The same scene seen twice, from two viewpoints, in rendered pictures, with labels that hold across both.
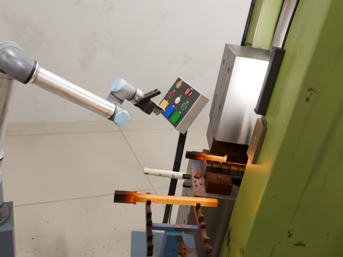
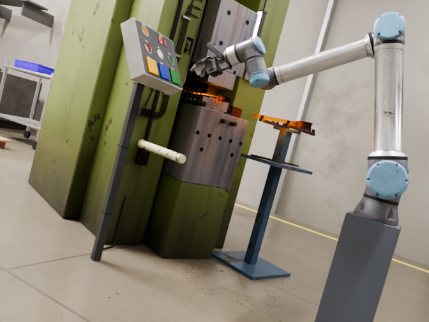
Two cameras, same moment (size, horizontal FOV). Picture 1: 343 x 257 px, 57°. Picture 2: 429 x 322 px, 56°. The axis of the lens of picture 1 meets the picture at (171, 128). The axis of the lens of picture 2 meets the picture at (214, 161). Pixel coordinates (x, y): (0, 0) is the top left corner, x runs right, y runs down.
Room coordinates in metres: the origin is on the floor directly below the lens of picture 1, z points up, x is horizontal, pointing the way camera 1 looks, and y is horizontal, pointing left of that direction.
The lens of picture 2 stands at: (2.84, 1.85, 0.78)
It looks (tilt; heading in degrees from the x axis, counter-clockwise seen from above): 4 degrees down; 235
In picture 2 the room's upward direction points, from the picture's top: 15 degrees clockwise
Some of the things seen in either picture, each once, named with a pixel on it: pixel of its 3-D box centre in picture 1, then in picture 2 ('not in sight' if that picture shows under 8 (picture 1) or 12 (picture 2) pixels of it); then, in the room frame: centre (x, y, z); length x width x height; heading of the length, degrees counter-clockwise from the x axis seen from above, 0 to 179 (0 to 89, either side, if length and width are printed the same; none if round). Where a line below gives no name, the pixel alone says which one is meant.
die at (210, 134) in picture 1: (249, 141); (202, 76); (1.50, -0.41, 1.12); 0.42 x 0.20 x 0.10; 94
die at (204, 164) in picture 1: (241, 166); (195, 100); (1.50, -0.41, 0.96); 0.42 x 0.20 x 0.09; 94
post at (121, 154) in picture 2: (175, 168); (120, 158); (2.04, -0.08, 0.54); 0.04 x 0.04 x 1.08; 4
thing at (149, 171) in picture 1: (176, 175); (160, 151); (1.83, -0.09, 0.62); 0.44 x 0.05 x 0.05; 94
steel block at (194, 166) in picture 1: (233, 211); (191, 142); (1.45, -0.42, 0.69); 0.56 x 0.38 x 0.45; 94
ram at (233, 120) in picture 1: (264, 99); (217, 40); (1.46, -0.41, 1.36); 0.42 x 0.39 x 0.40; 94
